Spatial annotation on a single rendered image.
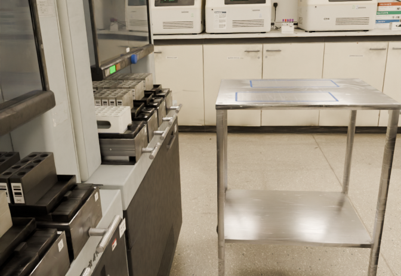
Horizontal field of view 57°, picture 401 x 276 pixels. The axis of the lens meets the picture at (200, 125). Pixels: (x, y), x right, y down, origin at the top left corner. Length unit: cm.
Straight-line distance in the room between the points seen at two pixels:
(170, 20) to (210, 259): 211
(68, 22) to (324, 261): 151
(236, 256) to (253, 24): 203
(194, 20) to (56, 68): 255
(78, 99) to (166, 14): 248
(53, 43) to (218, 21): 256
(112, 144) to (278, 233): 80
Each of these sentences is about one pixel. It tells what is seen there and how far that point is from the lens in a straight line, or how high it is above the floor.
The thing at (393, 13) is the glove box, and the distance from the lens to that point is 392.
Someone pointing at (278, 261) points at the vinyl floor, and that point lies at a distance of 187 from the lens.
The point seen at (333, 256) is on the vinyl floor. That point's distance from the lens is 195.
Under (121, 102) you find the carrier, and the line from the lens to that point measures 115.
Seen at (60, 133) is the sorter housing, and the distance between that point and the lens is 81.
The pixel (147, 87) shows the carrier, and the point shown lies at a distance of 146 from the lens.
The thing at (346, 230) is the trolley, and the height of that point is 28.
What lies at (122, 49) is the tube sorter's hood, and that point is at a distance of 117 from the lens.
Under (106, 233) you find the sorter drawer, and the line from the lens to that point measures 71.
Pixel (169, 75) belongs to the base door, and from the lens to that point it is 336.
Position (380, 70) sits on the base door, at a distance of 352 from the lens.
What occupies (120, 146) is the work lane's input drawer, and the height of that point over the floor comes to 79.
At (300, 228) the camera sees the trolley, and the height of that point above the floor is 28.
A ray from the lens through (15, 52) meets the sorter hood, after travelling 66.
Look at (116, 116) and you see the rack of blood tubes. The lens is 101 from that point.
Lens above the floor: 114
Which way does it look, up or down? 18 degrees down
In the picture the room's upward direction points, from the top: 2 degrees counter-clockwise
